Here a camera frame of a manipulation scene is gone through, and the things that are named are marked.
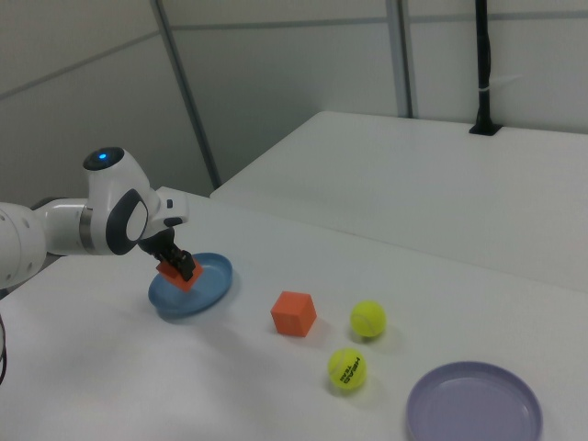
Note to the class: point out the black pole with base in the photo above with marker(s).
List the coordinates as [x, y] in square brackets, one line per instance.
[482, 69]

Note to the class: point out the yellow tennis ball black print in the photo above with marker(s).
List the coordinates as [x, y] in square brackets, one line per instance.
[342, 367]

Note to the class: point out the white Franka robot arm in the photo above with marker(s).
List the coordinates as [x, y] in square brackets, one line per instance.
[105, 202]

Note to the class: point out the purple plate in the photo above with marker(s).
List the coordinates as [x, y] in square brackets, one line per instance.
[473, 409]

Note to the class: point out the plain yellow tennis ball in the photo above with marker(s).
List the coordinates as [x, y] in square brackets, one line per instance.
[367, 319]

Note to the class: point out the orange foam cube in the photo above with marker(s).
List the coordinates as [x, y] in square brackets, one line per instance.
[291, 317]
[184, 286]

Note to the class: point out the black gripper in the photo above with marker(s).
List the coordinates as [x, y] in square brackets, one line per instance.
[161, 241]

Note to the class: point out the grey partition post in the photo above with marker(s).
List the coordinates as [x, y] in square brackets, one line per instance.
[185, 92]
[403, 59]

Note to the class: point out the blue plate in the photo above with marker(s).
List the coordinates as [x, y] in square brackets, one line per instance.
[209, 294]

